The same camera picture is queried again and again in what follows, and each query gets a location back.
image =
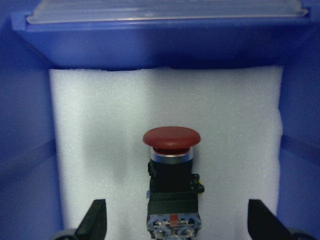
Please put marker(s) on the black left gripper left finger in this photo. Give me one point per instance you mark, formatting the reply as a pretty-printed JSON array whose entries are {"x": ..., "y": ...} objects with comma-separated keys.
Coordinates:
[{"x": 94, "y": 224}]

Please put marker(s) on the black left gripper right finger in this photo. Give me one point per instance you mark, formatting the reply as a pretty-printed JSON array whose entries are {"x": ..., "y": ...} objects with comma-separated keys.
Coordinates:
[{"x": 262, "y": 224}]

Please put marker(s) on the red mushroom push button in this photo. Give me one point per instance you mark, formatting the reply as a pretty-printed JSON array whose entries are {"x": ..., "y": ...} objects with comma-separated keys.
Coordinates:
[{"x": 173, "y": 196}]

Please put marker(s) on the white foam pad left bin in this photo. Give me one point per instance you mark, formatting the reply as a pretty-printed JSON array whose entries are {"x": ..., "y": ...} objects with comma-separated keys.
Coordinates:
[{"x": 100, "y": 119}]

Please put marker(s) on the blue left storage bin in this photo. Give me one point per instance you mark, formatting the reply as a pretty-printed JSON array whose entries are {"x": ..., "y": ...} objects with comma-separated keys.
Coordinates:
[{"x": 270, "y": 32}]

